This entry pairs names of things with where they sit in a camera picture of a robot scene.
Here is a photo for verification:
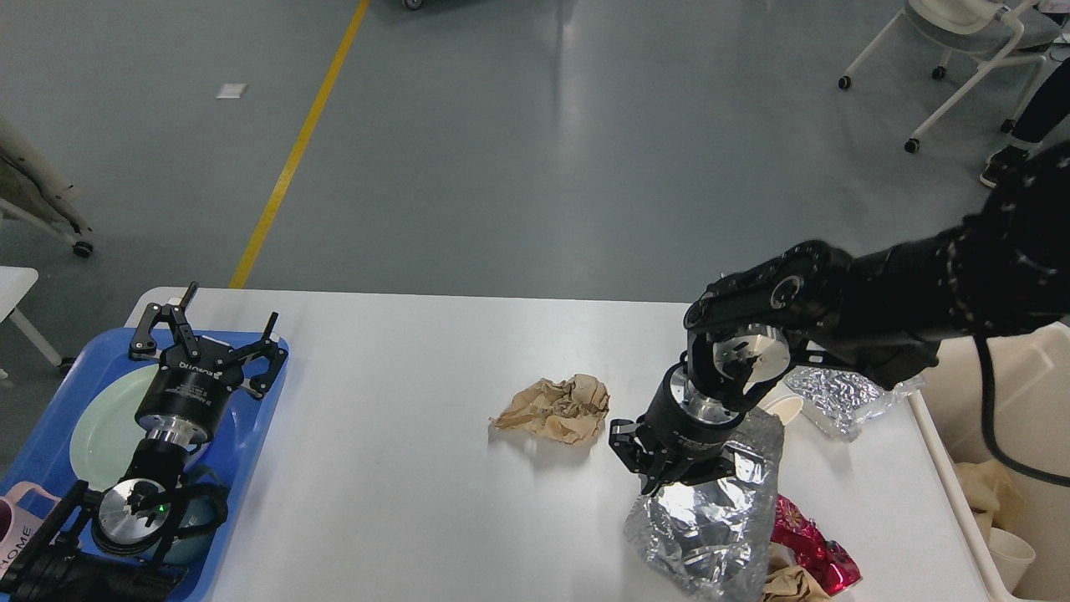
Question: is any beige chair at left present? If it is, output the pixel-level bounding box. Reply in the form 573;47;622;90
1;115;94;258

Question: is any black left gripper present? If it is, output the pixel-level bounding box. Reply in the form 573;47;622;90
127;284;289;441

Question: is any brown paper bag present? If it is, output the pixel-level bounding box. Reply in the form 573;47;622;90
953;460;1027;543

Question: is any crumpled brown paper ball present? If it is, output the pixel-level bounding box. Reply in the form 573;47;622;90
760;543;832;601

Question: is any silver foil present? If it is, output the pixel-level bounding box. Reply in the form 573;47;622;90
781;367;926;443

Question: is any beige plastic bin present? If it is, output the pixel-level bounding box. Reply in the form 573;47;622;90
910;323;1069;601

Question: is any white paper cup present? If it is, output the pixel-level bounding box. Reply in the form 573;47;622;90
985;527;1037;595
756;382;805;426

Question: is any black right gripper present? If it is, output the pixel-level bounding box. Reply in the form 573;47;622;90
608;361;749;496

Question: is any teal home mug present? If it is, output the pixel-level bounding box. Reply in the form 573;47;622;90
164;465;230;565

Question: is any crumpled brown paper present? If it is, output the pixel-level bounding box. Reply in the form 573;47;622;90
492;374;611;445

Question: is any mint green plate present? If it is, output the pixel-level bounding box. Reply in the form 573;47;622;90
68;365;157;492

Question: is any white side table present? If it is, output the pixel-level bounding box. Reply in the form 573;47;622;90
1;266;64;369

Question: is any white rolling chair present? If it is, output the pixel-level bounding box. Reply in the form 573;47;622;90
838;1;1063;154

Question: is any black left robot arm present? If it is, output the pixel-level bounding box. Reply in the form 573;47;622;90
3;284;290;601

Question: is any person with black sneakers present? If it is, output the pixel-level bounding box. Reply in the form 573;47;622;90
979;60;1069;188

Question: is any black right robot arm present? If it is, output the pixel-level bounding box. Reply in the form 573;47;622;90
608;142;1069;495

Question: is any silver foil bag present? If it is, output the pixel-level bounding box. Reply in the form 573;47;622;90
624;410;786;601

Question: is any red foil wrapper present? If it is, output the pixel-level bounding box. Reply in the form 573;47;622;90
771;494;863;597

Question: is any pink home mug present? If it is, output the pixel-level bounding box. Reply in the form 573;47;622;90
1;481;61;576

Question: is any blue plastic tray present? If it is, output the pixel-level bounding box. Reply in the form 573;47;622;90
3;329;284;601

